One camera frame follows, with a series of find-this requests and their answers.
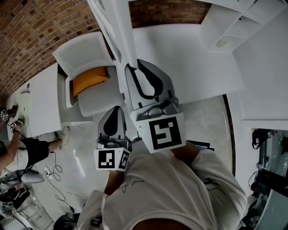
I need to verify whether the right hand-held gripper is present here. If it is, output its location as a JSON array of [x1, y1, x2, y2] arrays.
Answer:
[[125, 59, 187, 154]]

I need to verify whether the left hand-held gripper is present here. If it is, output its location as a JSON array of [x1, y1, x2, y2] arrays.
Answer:
[[93, 106, 131, 173]]

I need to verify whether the white ribbed glass cabinet door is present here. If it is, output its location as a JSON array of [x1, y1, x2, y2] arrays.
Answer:
[[87, 0, 138, 69]]

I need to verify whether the white cabinet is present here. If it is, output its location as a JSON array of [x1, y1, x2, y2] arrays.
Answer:
[[128, 0, 288, 23]]

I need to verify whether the person's left forearm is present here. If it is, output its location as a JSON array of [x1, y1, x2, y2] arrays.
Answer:
[[103, 170, 126, 196]]

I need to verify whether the person's right forearm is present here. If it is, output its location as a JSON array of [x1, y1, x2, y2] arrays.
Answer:
[[171, 146, 201, 168]]

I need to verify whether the white desk with drawers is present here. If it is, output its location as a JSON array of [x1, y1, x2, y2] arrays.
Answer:
[[131, 23, 246, 105]]

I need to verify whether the white hutch support panel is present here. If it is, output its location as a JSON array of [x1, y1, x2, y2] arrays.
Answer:
[[116, 60, 127, 96]]

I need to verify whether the white office chair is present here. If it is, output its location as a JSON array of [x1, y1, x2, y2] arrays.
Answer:
[[52, 31, 126, 118]]

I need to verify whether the orange cushion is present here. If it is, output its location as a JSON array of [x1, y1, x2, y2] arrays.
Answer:
[[72, 66, 109, 97]]

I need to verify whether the white plain table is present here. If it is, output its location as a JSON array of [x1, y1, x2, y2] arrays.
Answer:
[[6, 62, 95, 138]]

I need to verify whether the black phone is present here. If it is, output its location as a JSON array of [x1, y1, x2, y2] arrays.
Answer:
[[187, 140, 215, 151]]

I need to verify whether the person's white t-shirt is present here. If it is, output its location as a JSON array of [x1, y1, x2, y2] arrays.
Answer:
[[76, 137, 248, 230]]

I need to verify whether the pale green bowl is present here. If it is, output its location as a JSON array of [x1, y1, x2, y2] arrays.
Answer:
[[215, 38, 232, 49]]

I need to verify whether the white cubby shelf unit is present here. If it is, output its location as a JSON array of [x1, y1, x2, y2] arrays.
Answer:
[[201, 4, 264, 53]]

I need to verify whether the grey curved shell seat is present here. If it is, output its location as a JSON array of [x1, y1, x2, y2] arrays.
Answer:
[[20, 172, 45, 184]]

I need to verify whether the white metal rack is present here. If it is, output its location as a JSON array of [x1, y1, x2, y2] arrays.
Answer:
[[13, 199, 54, 230]]

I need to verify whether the black hanging bag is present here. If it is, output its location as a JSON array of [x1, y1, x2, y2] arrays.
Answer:
[[252, 129, 274, 150]]

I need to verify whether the black equipment pile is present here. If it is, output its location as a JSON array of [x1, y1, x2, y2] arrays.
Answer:
[[247, 168, 279, 198]]

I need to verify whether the grey framed window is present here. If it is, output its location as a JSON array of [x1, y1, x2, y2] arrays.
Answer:
[[250, 127, 288, 230]]

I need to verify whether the black cable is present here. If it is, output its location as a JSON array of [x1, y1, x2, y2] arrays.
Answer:
[[48, 152, 88, 203]]

